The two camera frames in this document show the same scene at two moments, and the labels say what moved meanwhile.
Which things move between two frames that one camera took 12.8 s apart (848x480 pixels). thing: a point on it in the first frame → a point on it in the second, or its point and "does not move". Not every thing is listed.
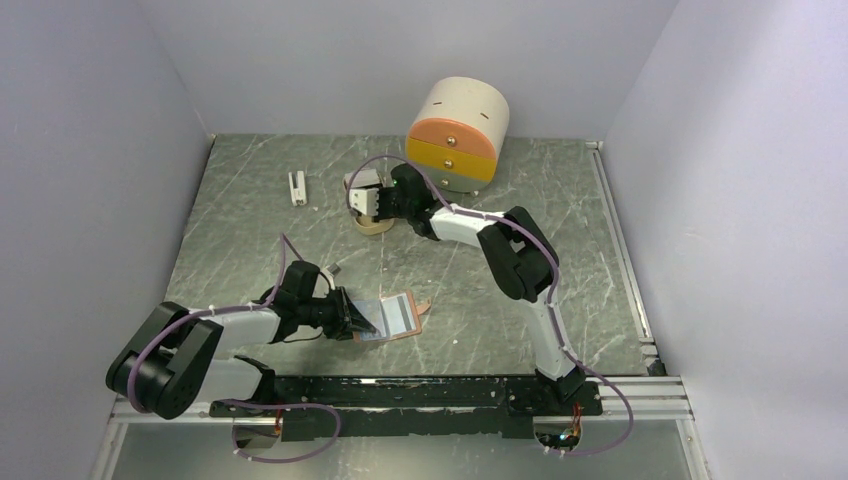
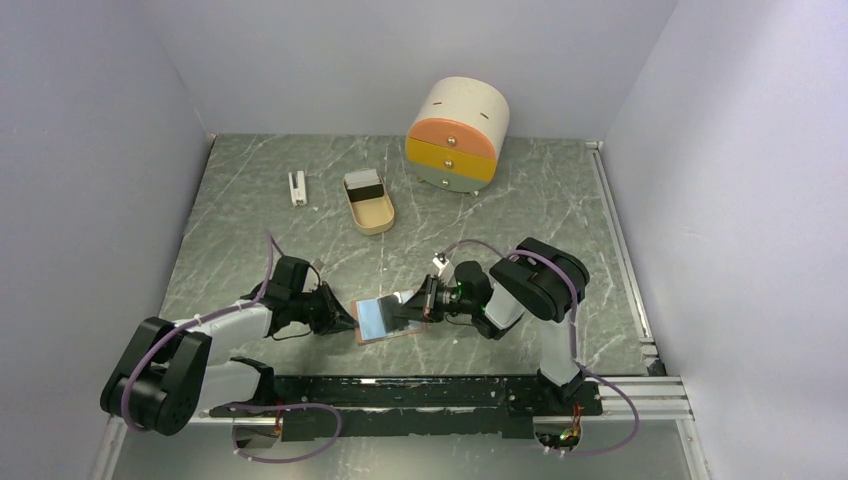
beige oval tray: (366, 223) does not move
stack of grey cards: (362, 178) does not move
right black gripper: (382, 192) → (423, 304)
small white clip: (299, 197) does not move
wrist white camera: (365, 200) → (440, 261)
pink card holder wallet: (392, 317) does not move
